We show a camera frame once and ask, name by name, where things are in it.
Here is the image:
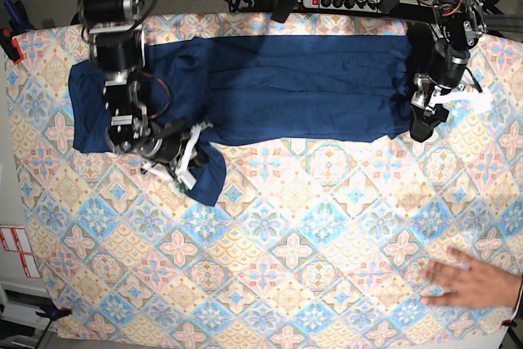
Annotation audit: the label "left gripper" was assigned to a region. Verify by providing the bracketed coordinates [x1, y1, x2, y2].
[409, 73, 449, 143]

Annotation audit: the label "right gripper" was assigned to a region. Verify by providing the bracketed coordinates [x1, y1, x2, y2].
[108, 119, 190, 167]

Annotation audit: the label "blue long-sleeve T-shirt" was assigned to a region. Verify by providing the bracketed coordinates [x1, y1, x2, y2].
[67, 34, 426, 208]

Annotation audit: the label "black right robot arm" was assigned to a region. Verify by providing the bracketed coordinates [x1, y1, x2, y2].
[80, 0, 198, 175]

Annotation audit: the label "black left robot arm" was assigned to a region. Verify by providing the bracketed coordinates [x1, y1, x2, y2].
[409, 0, 492, 142]

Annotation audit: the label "person's bare hand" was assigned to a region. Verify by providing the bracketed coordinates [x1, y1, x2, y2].
[420, 248, 522, 311]

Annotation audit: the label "white power strip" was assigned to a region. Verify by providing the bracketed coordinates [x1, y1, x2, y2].
[302, 0, 381, 13]

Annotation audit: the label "patterned tile tablecloth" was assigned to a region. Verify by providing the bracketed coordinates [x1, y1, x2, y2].
[1, 26, 522, 348]

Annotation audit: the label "white labels with red print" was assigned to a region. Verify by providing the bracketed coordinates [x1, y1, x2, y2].
[1, 226, 41, 279]

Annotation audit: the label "red clamp at left edge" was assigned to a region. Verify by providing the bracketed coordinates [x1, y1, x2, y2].
[1, 29, 23, 65]

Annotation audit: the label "orange clamp lower right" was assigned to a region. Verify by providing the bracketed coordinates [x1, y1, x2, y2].
[502, 320, 519, 329]

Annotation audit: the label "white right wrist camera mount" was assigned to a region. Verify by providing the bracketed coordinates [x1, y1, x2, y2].
[141, 122, 216, 195]

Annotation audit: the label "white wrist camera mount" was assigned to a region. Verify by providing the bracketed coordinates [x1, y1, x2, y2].
[435, 87, 494, 114]
[141, 122, 216, 195]

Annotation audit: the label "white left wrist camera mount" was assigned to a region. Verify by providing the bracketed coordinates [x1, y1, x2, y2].
[435, 87, 494, 114]

